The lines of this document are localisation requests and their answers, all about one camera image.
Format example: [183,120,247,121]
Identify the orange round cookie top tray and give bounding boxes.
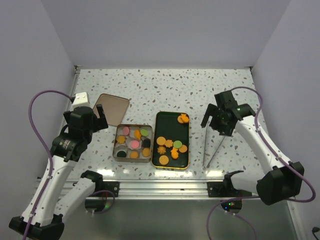
[177,116,184,124]

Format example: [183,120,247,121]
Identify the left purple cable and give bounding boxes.
[27,90,76,240]

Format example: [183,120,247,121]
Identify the orange round dotted cookie upper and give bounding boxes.
[156,136,167,146]

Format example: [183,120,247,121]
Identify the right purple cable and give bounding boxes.
[206,86,317,240]

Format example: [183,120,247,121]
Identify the green round cookie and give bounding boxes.
[173,140,183,149]
[140,128,149,137]

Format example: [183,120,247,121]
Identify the brown tin lid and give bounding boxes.
[93,93,130,127]

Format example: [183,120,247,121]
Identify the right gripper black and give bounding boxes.
[201,103,233,137]

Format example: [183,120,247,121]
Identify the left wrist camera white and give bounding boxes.
[71,92,90,109]

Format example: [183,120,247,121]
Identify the brown cookie tin with liners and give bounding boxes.
[112,124,154,164]

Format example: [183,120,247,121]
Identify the black round sandwich cookie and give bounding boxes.
[141,138,151,148]

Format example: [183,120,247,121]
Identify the orange fish cookie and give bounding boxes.
[170,147,179,160]
[134,129,142,140]

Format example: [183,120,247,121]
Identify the black sandwich cookie in tin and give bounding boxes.
[116,150,127,158]

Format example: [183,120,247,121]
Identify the aluminium front rail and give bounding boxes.
[34,177,296,201]

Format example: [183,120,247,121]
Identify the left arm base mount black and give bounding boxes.
[84,181,120,215]

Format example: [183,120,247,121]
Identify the orange plain round cookie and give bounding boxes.
[178,144,188,153]

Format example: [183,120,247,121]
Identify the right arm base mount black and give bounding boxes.
[206,181,252,214]

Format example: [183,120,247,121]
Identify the metal tongs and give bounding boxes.
[202,123,226,170]

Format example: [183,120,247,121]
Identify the green round cookie lower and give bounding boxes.
[173,140,183,149]

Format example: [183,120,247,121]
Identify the orange round dotted cookie lower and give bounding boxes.
[159,155,169,166]

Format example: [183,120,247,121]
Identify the green round cookie top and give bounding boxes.
[140,128,149,137]

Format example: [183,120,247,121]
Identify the orange flower swirl cookie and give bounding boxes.
[157,146,166,155]

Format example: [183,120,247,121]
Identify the orange round dotted cookie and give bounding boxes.
[156,136,167,146]
[159,155,169,166]

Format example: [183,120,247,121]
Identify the orange sandwich cookie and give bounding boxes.
[180,113,189,123]

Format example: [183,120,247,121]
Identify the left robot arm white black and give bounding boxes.
[9,104,108,240]

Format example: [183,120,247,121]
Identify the orange maple leaf cookie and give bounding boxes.
[164,139,174,148]

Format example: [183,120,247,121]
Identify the pink round cookie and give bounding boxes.
[122,126,130,136]
[130,140,140,149]

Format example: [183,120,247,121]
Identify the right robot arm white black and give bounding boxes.
[201,90,305,206]

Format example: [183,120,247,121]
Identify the orange fish cookie top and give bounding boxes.
[134,129,142,140]

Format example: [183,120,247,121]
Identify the orange fish cookie lower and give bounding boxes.
[170,147,179,160]

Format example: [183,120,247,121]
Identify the purple cable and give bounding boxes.
[206,86,317,240]
[27,90,76,240]

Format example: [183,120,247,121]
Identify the pink round cookie top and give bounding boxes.
[122,126,130,136]

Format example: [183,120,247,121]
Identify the black green tray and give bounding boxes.
[151,111,190,170]

